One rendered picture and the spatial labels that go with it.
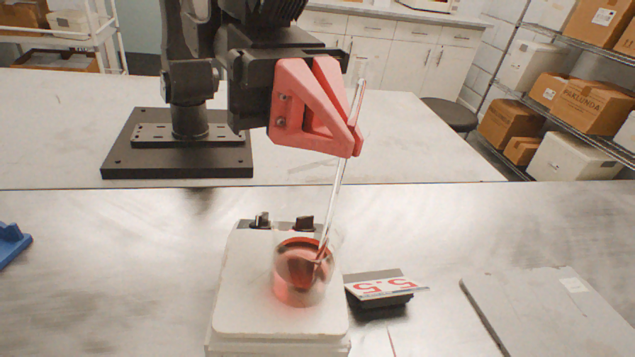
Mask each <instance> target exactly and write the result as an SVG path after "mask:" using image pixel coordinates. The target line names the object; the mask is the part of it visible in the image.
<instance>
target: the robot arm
mask: <svg viewBox="0 0 635 357"><path fill-rule="evenodd" d="M308 1H309V0H159V7H160V12H161V19H162V41H161V45H160V48H161V53H162V55H160V57H161V61H162V69H163V70H160V95H161V97H162V98H163V100H164V102H165V103H166V104H169V106H170V111H171V117H172V123H139V124H137V125H135V127H134V130H133V133H132V135H131V137H130V143H131V145H132V146H134V147H145V146H202V145H244V144H245V141H246V138H245V130H250V129H255V128H264V127H266V135H267V137H268V138H269V139H270V140H271V141H272V142H273V143H274V144H275V145H281V146H285V147H293V148H298V149H306V150H311V151H315V152H321V153H323V154H328V155H332V156H335V157H340V158H343V159H350V158H351V157H359V155H360V154H361V149H362V147H363V143H364V137H363V135H362V133H361V131H360V129H359V126H358V124H357V123H356V128H355V131H354V136H352V134H351V133H350V131H349V130H348V129H347V121H348V117H349V112H350V105H349V102H348V100H347V94H346V91H345V87H344V82H343V78H342V74H346V73H347V68H348V64H349V58H350V56H349V53H348V52H346V51H344V50H343V49H341V48H339V47H325V46H326V45H325V43H324V42H322V41H321V40H318V39H317V38H316V37H314V36H312V35H311V34H309V33H307V32H306V31H304V30H303V29H301V28H299V27H298V26H296V25H291V22H293V19H294V20H295V22H297V20H298V18H299V16H300V15H301V14H302V12H303V10H304V8H305V7H306V5H307V3H308ZM211 58H216V59H217V61H218V62H219V63H220V65H221V66H222V67H223V68H224V69H225V70H226V72H227V124H217V123H208V117H207V105H206V100H211V99H214V94H215V93H217V92H218V88H219V85H220V78H219V74H218V70H217V69H216V68H213V61H212V59H211Z"/></svg>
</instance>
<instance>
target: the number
mask: <svg viewBox="0 0 635 357"><path fill-rule="evenodd" d="M348 286H349V287H350V288H351V289H352V290H354V291H356V292H357V293H358V294H360V295H365V294H372V293H381V292H387V291H392V290H402V289H408V288H417V287H423V285H420V284H419V283H416V282H414V281H412V280H410V279H408V278H396V279H390V280H379V281H373V282H367V283H356V284H350V285H348Z"/></svg>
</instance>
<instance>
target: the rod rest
mask: <svg viewBox="0 0 635 357"><path fill-rule="evenodd" d="M32 241H33V237H32V235H31V234H28V233H25V232H22V231H21V230H20V228H19V226H18V224H17V223H16V222H12V223H11V224H9V225H7V224H6V223H5V222H2V221H1V220H0V270H1V269H2V268H3V267H4V266H6V265H7V264H8V263H9V262H10V261H11V260H12V259H14V258H15V257H16V256H17V255H18V254H19V253H20V252H22V251H23V250H24V249H25V248H26V247H27V246H28V245H29V244H30V243H31V242H32Z"/></svg>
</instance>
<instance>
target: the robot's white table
mask: <svg viewBox="0 0 635 357"><path fill-rule="evenodd" d="M206 105H207V109H227V81H220V85H219V88H218V92H217V93H215V94H214V99H211V100H206ZM135 106H142V107H164V108H170V106H169V104H166V103H165V102H164V100H163V98H162V97H161V95H160V77H155V76H133V75H120V74H97V73H85V72H62V71H50V70H37V69H14V68H1V67H0V191H34V190H77V189H119V188H202V187H244V186H327V185H333V182H334V179H335V173H336V170H337V164H338V161H339V157H335V156H332V155H328V154H323V153H321V152H315V151H311V150H306V149H298V148H293V147H285V146H281V145H276V144H274V143H273V142H272V141H271V140H270V139H269V138H268V137H267V135H266V127H261V128H255V129H250V136H251V143H252V157H253V165H254V176H253V178H156V179H102V177H101V172H100V170H99V169H100V167H101V165H102V163H103V162H104V160H105V158H106V156H107V155H108V153H109V151H110V150H111V148H112V146H113V144H114V142H115V140H116V138H117V137H118V135H119V133H120V132H121V130H122V128H123V126H124V124H125V122H126V121H127V119H128V117H129V115H130V114H131V112H132V110H133V109H134V107H135ZM357 124H358V126H359V129H360V131H361V133H362V135H363V137H364V143H363V147H362V149H361V154H360V155H359V157H351V158H350V159H348V160H347V165H346V168H345V171H344V176H343V179H342V185H369V184H411V183H495V182H508V180H507V179H506V178H505V177H504V176H503V175H502V174H500V173H499V172H498V171H497V170H496V169H495V168H494V167H493V166H491V165H490V164H489V163H488V162H487V161H486V160H485V159H484V158H482V156H481V155H479V153H477V151H476V150H474V149H473V148H472V147H471V146H470V145H469V144H468V143H467V142H465V141H464V140H463V139H462V138H461V137H460V136H459V135H458V134H457V133H455V132H454V131H453V130H452V129H451V128H450V127H449V126H448V125H447V124H446V123H445V122H444V121H443V120H442V119H441V118H440V117H438V116H437V115H436V114H435V113H434V112H433V111H431V110H430V109H429V108H428V107H427V106H426V105H425V104H424V103H423V102H422V101H421V100H420V99H419V98H418V97H416V95H415V94H414V93H413V92H404V91H381V90H368V89H365V92H364V97H363V100H362V103H361V108H360V111H359V117H358V120H357Z"/></svg>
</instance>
